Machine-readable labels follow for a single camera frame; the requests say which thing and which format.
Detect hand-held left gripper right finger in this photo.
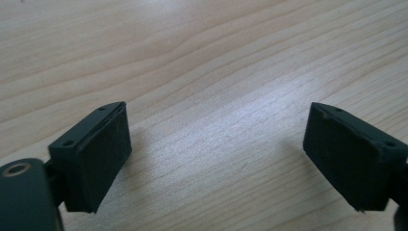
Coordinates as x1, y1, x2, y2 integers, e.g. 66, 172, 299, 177
302, 101, 408, 213

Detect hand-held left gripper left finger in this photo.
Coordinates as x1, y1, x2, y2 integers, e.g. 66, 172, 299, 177
47, 101, 133, 215

